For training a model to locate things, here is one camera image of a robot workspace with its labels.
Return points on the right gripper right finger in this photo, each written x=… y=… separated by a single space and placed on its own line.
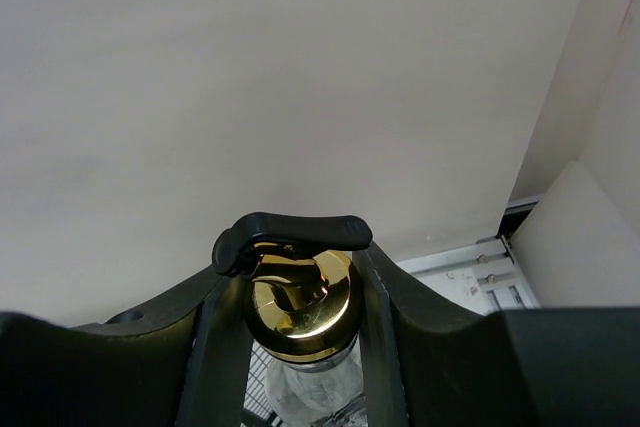
x=430 y=362

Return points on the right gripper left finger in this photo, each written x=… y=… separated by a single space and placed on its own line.
x=180 y=359

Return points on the glass cruet gold cap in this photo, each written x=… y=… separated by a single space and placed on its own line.
x=303 y=304

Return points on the black wire basket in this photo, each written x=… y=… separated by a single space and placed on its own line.
x=256 y=410

